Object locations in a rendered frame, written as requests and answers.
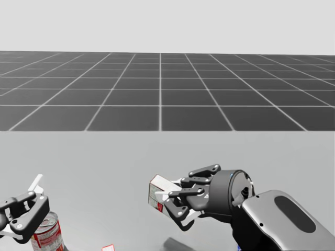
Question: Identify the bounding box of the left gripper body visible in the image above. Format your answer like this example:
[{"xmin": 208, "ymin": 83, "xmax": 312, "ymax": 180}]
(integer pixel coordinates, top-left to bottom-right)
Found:
[{"xmin": 0, "ymin": 209, "xmax": 23, "ymax": 241}]

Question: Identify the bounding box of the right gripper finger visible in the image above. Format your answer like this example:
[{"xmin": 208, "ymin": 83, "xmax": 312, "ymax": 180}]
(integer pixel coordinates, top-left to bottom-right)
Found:
[
  {"xmin": 170, "ymin": 164, "xmax": 222, "ymax": 189},
  {"xmin": 154, "ymin": 188, "xmax": 205, "ymax": 231}
]

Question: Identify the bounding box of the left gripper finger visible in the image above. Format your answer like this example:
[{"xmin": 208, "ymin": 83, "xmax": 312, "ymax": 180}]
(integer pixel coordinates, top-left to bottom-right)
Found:
[{"xmin": 0, "ymin": 174, "xmax": 50, "ymax": 244}]

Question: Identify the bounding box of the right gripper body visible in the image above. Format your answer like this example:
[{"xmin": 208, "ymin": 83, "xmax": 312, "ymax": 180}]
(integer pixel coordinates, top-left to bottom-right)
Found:
[{"xmin": 187, "ymin": 169, "xmax": 256, "ymax": 225}]

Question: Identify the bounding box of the brown and white carton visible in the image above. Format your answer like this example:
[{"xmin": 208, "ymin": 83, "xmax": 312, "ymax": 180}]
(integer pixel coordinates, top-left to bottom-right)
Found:
[{"xmin": 148, "ymin": 174, "xmax": 184, "ymax": 219}]

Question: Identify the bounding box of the red and white can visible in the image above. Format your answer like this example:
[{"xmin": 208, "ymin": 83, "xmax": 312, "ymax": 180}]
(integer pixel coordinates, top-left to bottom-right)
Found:
[{"xmin": 30, "ymin": 211, "xmax": 65, "ymax": 251}]

